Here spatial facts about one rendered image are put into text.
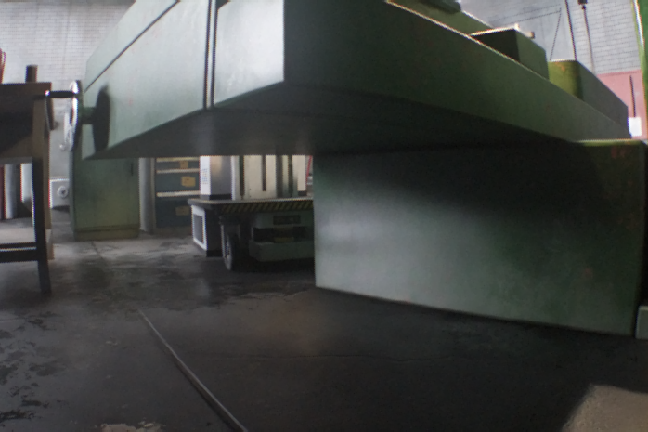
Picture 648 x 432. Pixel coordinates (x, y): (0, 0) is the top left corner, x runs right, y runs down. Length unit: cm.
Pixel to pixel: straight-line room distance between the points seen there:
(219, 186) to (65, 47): 670
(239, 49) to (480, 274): 99
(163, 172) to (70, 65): 507
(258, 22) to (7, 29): 864
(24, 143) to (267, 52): 191
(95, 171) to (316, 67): 341
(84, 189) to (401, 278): 285
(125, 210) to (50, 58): 540
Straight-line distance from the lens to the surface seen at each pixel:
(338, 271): 174
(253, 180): 251
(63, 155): 664
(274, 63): 51
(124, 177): 390
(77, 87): 124
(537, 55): 117
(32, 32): 902
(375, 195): 158
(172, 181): 416
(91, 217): 385
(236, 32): 59
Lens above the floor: 40
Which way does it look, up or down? 3 degrees down
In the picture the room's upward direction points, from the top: 2 degrees counter-clockwise
